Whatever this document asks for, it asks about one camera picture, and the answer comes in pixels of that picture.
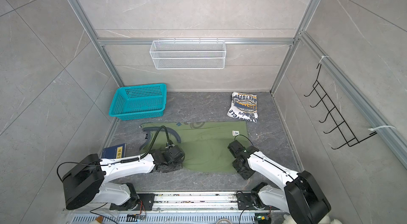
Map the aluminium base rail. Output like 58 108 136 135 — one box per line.
61 191 328 224

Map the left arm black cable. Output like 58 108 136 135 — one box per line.
56 125 174 224

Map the green camouflage tank top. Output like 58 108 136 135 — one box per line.
139 121 251 173

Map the white plush toy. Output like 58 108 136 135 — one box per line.
283 214 342 224

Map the teal plastic basket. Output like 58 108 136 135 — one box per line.
109 84 167 121

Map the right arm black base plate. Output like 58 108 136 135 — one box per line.
235 191 279 211

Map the blue book yellow label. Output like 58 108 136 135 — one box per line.
101 143 126 159

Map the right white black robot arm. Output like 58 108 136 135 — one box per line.
228 140 332 224

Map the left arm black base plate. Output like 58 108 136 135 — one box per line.
109 193 156 211

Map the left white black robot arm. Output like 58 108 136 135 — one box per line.
61 145 185 211

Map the black wire hook rack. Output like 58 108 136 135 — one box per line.
304 64 377 150

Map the white tank top navy trim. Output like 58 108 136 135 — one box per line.
227 92 258 123

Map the white wire mesh shelf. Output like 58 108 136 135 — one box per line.
149 40 227 70

